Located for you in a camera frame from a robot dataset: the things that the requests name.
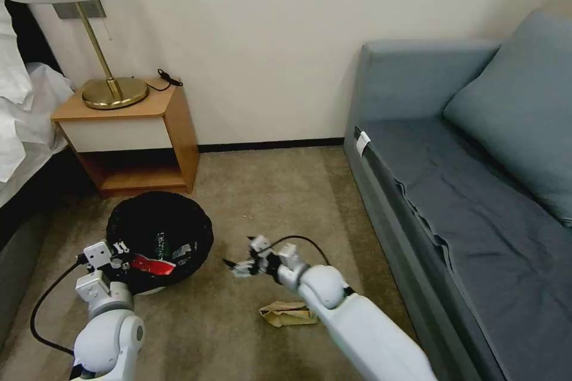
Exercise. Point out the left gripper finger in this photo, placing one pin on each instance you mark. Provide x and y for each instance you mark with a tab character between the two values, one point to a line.
126	264
120	249

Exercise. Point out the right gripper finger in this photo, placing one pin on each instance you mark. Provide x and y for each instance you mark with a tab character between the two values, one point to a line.
241	271
236	262

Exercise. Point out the black-bagged round trash bin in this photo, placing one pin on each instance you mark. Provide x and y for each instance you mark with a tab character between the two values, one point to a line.
161	216

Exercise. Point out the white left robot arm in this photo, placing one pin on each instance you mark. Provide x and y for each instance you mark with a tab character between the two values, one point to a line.
107	336

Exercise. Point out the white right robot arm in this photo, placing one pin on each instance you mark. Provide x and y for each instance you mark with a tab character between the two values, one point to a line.
357	323

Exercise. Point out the red snack wrapper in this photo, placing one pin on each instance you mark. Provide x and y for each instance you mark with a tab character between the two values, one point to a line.
154	265

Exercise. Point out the black green-printed wrapper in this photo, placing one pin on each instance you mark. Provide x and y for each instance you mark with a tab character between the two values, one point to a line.
172	245

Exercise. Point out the crumpled brown paper bag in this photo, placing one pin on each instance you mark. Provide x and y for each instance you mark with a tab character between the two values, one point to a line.
286	312

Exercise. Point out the grey bed base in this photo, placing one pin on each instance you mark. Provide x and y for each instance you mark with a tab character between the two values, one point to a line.
20	274

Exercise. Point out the white nightstand drawer front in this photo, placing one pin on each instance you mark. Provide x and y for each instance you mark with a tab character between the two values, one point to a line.
116	134

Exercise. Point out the dark baseboard strip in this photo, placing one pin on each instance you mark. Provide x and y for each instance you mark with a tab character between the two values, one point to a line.
268	145

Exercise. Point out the wooden nightstand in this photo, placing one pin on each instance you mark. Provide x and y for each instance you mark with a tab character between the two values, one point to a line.
181	140

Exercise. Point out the white bed sheet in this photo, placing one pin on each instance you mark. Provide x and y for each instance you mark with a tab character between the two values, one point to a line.
31	140

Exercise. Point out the white sofa label tag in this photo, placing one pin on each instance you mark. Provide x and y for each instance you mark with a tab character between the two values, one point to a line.
363	142

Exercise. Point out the white pillow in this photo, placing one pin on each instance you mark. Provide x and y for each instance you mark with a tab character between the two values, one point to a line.
11	64

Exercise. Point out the dark blue sofa cover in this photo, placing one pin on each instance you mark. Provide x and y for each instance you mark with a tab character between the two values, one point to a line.
482	229

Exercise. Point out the blue-grey sofa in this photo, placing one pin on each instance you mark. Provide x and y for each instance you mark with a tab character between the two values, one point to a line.
393	82

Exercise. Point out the dark headboard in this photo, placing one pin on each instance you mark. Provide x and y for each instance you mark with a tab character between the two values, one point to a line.
38	41

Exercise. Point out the blue-grey sofa cushion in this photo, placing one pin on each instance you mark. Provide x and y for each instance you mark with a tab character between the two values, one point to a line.
523	122

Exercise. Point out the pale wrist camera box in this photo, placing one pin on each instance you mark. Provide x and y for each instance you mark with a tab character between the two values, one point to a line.
98	255
258	242

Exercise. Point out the grey wall switch plate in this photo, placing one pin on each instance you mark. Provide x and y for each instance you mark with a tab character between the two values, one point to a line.
67	10

